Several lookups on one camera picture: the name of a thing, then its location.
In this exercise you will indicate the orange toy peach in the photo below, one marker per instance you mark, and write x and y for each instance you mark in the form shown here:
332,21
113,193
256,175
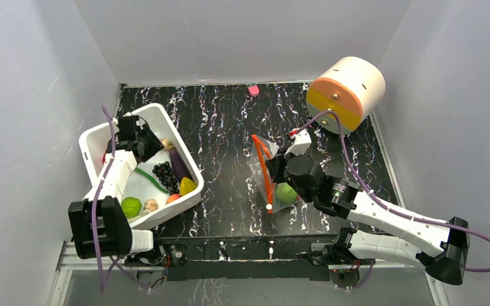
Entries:
172,198

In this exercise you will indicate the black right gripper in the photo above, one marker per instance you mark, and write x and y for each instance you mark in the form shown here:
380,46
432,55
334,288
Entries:
276,167

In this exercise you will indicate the clear zip bag orange zipper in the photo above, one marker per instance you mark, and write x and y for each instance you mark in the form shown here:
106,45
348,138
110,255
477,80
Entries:
264,175

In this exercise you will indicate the green toy custard apple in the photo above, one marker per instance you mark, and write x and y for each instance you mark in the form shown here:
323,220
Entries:
285,194

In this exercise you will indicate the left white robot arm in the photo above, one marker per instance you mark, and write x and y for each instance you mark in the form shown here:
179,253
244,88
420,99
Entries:
98,222

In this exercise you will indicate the beige toy garlic bulb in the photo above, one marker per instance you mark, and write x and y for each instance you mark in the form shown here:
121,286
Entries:
151,205

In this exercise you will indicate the black toy grape bunch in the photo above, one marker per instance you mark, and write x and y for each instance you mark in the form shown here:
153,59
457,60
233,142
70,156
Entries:
166,176

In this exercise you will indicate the purple toy eggplant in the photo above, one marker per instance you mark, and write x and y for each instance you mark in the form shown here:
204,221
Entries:
180,169

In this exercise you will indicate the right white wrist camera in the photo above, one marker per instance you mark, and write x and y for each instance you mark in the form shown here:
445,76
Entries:
301,141

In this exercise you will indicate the round cream drawer cabinet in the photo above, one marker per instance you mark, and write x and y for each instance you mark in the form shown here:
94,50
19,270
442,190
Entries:
352,88

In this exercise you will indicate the yellow toy starfruit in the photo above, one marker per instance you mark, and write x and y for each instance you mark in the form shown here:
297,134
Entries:
186,186

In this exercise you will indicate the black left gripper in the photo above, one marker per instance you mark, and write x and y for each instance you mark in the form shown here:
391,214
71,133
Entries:
155,147

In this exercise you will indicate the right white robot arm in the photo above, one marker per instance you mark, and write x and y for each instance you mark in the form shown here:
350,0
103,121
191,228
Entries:
439,247

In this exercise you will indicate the tan toy garlic bulb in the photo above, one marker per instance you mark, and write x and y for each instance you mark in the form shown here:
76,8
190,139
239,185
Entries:
167,144

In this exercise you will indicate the white plastic bin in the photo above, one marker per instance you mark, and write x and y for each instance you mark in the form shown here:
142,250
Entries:
93,144

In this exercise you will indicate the green toy bean pod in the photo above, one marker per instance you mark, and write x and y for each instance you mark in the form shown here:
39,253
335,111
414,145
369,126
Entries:
151,179

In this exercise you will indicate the small pink eraser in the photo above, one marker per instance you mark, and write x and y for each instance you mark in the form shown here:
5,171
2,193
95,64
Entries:
253,90

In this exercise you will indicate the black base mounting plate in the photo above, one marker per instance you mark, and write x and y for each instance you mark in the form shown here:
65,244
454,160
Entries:
311,257

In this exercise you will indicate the light green toy fruit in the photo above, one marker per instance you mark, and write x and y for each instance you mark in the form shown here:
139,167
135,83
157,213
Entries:
131,207

